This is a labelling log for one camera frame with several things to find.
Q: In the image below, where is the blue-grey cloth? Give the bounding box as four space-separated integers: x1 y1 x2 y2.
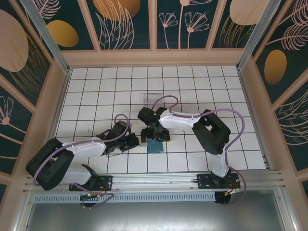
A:
140 140 165 154

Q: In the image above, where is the clear acrylic box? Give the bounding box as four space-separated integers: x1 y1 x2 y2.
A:
143 93 163 108

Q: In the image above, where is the grey metal sheet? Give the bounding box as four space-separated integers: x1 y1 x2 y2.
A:
23 190 293 231

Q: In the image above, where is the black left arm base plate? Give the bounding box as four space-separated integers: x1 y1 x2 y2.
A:
69 175 114 192

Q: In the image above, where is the aluminium mounting rail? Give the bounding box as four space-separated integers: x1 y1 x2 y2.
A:
23 170 286 193

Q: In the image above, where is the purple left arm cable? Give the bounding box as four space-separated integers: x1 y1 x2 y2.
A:
32 114 132 209

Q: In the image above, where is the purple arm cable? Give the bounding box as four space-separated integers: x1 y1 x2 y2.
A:
32 114 132 209
152 95 247 207

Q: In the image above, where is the grey slotted cable duct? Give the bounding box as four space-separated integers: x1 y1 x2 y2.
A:
33 192 217 203

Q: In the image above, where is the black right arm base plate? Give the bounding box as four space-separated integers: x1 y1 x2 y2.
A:
196 173 241 191

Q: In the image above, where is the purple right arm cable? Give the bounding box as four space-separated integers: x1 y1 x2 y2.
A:
152 95 247 207

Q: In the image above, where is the aluminium frame post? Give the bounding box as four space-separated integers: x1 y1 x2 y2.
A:
236 0 282 71
19 0 71 76

